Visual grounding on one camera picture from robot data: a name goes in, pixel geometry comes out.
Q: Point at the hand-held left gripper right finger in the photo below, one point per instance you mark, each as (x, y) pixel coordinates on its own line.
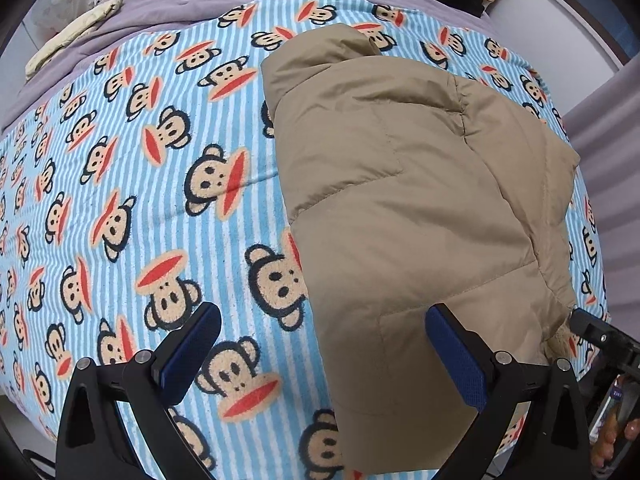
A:
(457, 360)

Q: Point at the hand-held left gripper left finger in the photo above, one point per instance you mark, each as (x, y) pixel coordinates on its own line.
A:
(192, 355)

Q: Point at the monkey print striped blanket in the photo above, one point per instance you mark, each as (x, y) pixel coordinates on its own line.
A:
(150, 185)

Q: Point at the tan puffer jacket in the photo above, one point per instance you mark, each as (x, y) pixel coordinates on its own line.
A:
(410, 185)

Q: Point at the person's right hand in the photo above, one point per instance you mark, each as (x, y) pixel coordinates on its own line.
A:
(617, 442)

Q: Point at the cream quilted cloth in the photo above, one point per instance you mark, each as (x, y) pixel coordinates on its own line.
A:
(75, 35)

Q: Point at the white cabinet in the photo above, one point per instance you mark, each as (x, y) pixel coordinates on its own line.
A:
(575, 5)

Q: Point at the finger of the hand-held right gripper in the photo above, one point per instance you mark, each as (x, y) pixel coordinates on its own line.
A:
(590, 325)

